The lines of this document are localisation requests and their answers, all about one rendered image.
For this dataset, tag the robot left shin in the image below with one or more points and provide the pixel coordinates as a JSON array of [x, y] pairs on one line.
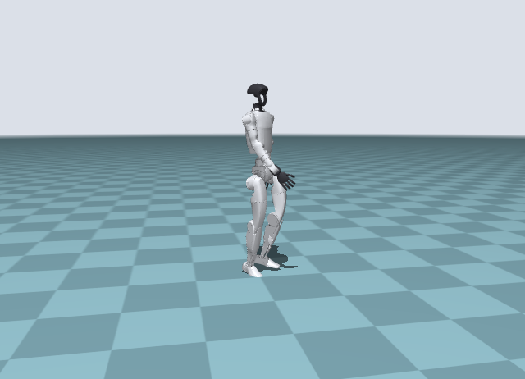
[[269, 238]]

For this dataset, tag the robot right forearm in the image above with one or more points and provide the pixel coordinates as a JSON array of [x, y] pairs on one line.
[[262, 154]]

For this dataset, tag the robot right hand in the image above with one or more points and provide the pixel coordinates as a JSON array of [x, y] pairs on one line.
[[283, 178]]

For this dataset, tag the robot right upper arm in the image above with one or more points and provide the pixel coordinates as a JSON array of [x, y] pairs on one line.
[[249, 124]]

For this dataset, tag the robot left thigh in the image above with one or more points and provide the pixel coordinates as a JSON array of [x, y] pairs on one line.
[[279, 201]]

